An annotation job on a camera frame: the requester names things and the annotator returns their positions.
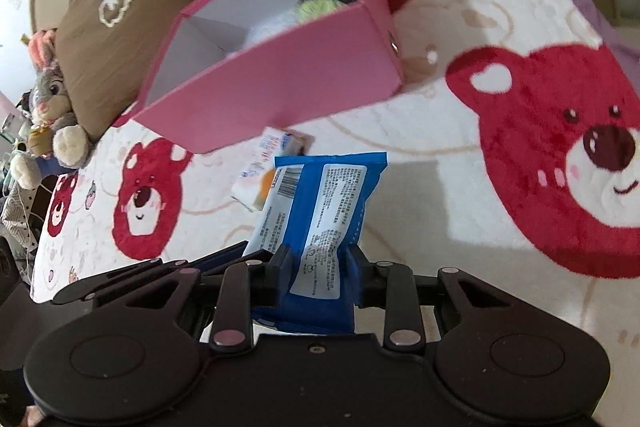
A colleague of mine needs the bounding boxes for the blue wet wipes pack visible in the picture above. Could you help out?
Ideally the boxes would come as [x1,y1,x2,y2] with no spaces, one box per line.
[244,152,387,334]

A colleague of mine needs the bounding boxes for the white tissue pack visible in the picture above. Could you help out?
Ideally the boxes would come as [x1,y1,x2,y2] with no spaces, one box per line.
[231,127,306,211]

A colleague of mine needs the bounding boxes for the pink cardboard box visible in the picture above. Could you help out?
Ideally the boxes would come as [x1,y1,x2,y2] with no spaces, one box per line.
[129,0,402,153]

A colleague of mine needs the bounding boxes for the white red bear blanket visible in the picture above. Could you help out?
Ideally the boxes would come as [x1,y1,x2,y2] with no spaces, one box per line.
[299,0,639,365]

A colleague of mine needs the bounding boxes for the grey bunny plush toy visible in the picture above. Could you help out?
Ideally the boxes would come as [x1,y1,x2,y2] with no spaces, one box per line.
[10,29,92,190]

